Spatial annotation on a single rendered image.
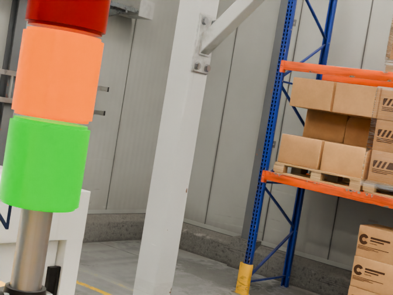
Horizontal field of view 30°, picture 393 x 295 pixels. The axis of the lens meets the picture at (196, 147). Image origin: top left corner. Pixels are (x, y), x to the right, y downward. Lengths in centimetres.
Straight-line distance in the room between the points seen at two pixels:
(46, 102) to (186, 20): 262
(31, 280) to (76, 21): 16
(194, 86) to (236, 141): 826
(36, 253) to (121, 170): 1108
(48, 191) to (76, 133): 4
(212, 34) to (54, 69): 256
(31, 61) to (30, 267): 13
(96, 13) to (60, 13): 2
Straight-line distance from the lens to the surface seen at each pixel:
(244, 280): 946
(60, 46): 44
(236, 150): 1126
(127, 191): 1174
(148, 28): 1161
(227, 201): 1133
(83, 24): 44
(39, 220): 46
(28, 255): 47
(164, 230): 304
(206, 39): 300
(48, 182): 44
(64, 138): 44
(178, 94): 301
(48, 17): 44
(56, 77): 44
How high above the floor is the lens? 224
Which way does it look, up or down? 3 degrees down
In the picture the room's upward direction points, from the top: 9 degrees clockwise
